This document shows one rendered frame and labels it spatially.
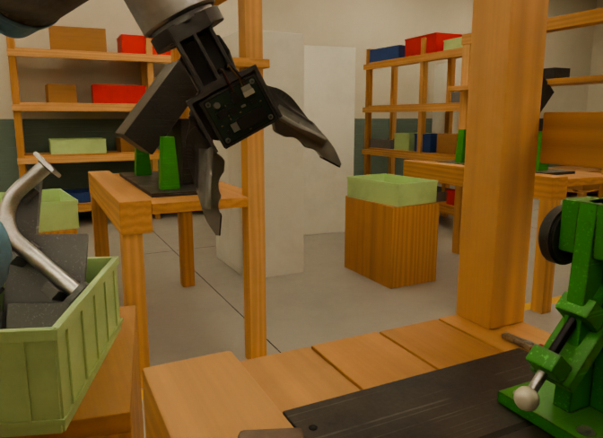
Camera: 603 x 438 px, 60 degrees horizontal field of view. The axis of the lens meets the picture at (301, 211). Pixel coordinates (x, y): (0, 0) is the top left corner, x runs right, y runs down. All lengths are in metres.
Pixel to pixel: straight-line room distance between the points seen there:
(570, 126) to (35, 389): 0.95
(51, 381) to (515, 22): 0.93
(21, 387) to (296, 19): 7.57
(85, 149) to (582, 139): 6.13
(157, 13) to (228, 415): 0.47
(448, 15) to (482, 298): 8.94
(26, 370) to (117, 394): 0.19
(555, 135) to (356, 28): 7.76
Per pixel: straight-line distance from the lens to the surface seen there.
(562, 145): 1.01
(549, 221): 0.71
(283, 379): 0.82
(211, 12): 0.51
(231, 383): 0.77
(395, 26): 9.11
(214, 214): 0.55
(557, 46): 11.83
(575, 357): 0.71
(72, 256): 1.13
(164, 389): 0.78
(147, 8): 0.51
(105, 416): 0.97
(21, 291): 1.16
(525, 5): 1.01
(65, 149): 6.69
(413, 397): 0.75
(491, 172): 0.99
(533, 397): 0.68
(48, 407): 0.92
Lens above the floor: 1.27
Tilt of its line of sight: 10 degrees down
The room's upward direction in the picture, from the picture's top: straight up
